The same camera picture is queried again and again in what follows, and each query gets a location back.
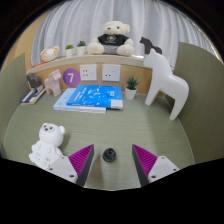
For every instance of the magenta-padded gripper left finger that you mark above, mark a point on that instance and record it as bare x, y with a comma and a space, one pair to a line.
66, 168

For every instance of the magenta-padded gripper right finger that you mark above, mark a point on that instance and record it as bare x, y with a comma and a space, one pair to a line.
160, 168

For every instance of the white bear-shaped figurine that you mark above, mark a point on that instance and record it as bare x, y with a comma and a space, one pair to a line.
46, 146

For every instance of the bright blue book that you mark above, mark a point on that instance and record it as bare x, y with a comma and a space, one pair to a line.
95, 96

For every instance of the spiky potted plant white pot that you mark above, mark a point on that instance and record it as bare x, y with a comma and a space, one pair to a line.
130, 93

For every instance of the green desk divider panel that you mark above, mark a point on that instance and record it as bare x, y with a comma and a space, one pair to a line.
203, 100
10, 96

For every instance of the pink horse figurine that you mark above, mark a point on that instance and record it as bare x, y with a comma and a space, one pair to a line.
54, 83

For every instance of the large white horse figurine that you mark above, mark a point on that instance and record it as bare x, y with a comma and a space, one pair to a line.
165, 80

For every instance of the round purple number sign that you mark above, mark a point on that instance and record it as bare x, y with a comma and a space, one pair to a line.
71, 77

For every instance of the dark grey horse figurine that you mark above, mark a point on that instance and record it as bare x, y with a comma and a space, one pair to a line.
34, 81

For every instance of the light wooden shelf ledge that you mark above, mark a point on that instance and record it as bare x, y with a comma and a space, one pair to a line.
86, 60

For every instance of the small cream plush toy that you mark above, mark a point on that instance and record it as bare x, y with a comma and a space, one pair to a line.
50, 55

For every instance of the small potted plant white pot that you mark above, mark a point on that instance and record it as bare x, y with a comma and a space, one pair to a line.
81, 50
69, 52

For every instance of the black horse figurine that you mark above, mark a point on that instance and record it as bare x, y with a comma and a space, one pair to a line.
148, 46

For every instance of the cream teddy bear black shirt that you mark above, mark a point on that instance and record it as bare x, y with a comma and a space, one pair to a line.
111, 40

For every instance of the light grey curtain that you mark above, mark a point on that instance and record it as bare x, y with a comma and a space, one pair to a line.
73, 23

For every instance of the white wall socket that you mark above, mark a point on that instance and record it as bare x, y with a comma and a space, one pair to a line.
111, 72
88, 72

